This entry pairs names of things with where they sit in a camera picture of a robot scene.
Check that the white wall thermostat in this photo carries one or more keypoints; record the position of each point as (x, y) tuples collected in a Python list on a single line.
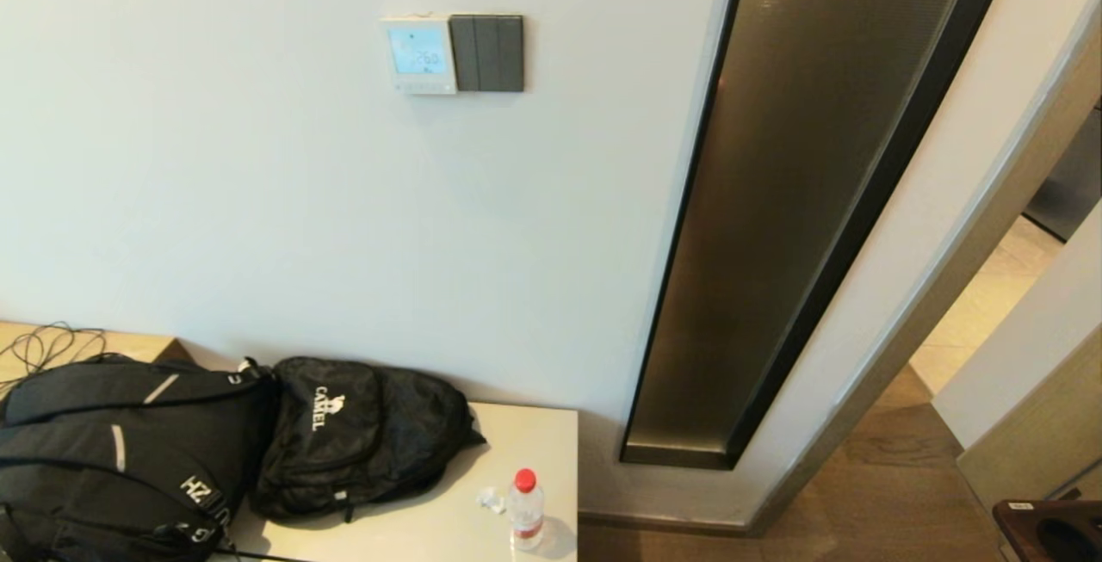
[(417, 52)]

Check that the white low cabinet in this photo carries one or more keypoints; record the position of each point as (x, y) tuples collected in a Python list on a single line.
[(516, 433)]

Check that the crumpled white paper scrap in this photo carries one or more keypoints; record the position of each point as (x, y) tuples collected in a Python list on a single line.
[(492, 500)]

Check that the black Camel logo backpack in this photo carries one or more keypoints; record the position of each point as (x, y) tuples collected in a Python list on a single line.
[(362, 433)]

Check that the clear red-capped water bottle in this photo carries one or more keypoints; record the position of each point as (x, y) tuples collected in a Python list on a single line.
[(525, 515)]

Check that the light wood desk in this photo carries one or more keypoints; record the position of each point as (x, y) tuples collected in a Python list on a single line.
[(138, 345)]

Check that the large black grey-striped backpack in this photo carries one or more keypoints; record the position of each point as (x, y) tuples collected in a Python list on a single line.
[(129, 450)]

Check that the light wood door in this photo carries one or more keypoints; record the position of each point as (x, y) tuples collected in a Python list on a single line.
[(1042, 433)]

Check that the dark grey wall switch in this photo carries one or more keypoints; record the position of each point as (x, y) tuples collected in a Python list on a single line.
[(488, 52)]

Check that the beige door frame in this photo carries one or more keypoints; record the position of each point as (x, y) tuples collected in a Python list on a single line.
[(943, 287)]

